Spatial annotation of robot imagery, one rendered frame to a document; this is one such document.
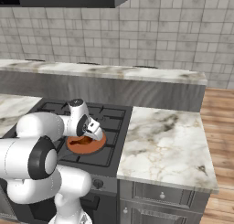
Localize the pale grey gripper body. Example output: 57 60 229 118
86 125 104 142

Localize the terracotta round saucepan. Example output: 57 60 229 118
66 131 108 155

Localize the brown chicken drumstick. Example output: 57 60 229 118
69 135 93 145

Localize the black stove knob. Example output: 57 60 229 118
92 178 104 190

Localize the black gas hob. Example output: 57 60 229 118
2 98 133 178

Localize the grey wood counter back panel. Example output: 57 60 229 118
0 69 207 113

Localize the black oven door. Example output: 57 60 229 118
17 189 118 224

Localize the grey drawer front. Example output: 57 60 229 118
133 181 197 208

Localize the grey cupboard door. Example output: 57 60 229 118
119 198 196 224

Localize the black oven door handle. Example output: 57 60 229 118
80 193 101 208

